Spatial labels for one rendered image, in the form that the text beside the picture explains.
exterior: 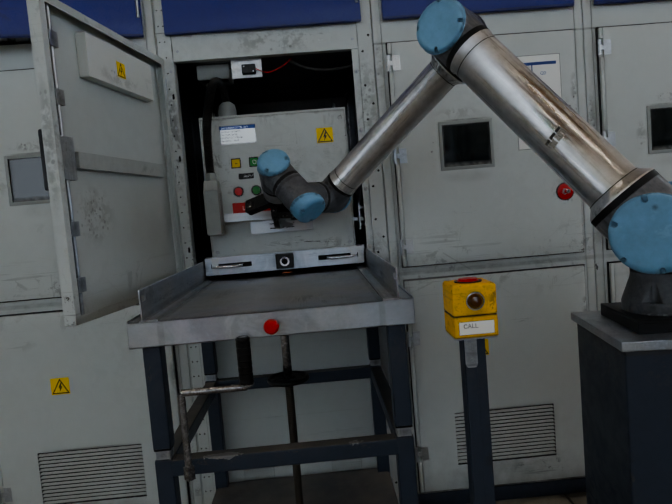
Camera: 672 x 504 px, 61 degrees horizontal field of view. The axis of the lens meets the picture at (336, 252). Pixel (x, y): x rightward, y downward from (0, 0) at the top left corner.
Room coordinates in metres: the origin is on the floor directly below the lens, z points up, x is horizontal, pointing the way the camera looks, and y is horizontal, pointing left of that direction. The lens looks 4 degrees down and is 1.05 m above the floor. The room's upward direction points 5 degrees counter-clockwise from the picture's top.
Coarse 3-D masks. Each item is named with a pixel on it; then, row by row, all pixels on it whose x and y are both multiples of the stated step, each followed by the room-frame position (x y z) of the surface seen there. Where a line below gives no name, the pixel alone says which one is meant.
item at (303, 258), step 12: (276, 252) 1.94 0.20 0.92; (288, 252) 1.94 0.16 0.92; (300, 252) 1.94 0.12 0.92; (312, 252) 1.94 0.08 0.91; (324, 252) 1.94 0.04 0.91; (336, 252) 1.94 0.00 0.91; (348, 252) 1.94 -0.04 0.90; (360, 252) 1.94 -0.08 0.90; (228, 264) 1.93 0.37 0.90; (252, 264) 1.93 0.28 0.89; (264, 264) 1.93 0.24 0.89; (300, 264) 1.94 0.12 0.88; (312, 264) 1.94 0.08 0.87; (324, 264) 1.94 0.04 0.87; (336, 264) 1.94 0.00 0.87
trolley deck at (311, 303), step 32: (224, 288) 1.70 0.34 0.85; (256, 288) 1.63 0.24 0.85; (288, 288) 1.57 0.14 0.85; (320, 288) 1.52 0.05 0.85; (352, 288) 1.47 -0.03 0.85; (160, 320) 1.22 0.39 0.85; (192, 320) 1.22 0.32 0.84; (224, 320) 1.22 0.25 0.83; (256, 320) 1.22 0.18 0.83; (288, 320) 1.22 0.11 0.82; (320, 320) 1.23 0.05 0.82; (352, 320) 1.23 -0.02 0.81; (384, 320) 1.23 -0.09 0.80
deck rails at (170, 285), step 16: (368, 256) 1.85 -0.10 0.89; (192, 272) 1.75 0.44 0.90; (368, 272) 1.77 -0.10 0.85; (384, 272) 1.44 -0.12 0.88; (144, 288) 1.25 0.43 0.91; (160, 288) 1.38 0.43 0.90; (176, 288) 1.53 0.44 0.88; (192, 288) 1.73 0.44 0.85; (384, 288) 1.39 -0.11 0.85; (144, 304) 1.24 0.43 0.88; (160, 304) 1.36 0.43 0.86; (176, 304) 1.41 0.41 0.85; (144, 320) 1.21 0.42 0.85
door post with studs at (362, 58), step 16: (368, 0) 1.92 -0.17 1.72; (368, 16) 1.92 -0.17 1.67; (368, 32) 1.91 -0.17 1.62; (368, 48) 1.91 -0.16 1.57; (352, 64) 1.92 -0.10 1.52; (368, 64) 1.91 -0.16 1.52; (368, 80) 1.91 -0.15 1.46; (368, 96) 1.91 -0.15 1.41; (368, 112) 1.91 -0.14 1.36; (368, 128) 1.91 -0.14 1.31; (368, 192) 1.92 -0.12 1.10; (368, 208) 1.92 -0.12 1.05; (384, 208) 1.92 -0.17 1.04; (368, 224) 1.92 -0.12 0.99; (384, 224) 1.91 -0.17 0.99; (368, 240) 1.92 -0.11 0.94; (384, 240) 1.91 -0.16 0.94; (384, 256) 1.91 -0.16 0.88
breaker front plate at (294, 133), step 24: (216, 120) 1.94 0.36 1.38; (240, 120) 1.94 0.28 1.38; (264, 120) 1.95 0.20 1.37; (288, 120) 1.95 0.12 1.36; (312, 120) 1.95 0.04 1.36; (336, 120) 1.95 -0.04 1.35; (216, 144) 1.94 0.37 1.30; (240, 144) 1.94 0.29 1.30; (264, 144) 1.95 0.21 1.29; (288, 144) 1.95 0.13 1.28; (312, 144) 1.95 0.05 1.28; (336, 144) 1.95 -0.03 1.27; (216, 168) 1.94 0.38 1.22; (240, 168) 1.94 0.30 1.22; (312, 168) 1.95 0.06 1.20; (336, 216) 1.95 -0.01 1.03; (216, 240) 1.94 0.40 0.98; (240, 240) 1.94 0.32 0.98; (264, 240) 1.94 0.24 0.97; (288, 240) 1.95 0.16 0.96; (312, 240) 1.95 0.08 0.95; (336, 240) 1.95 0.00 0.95
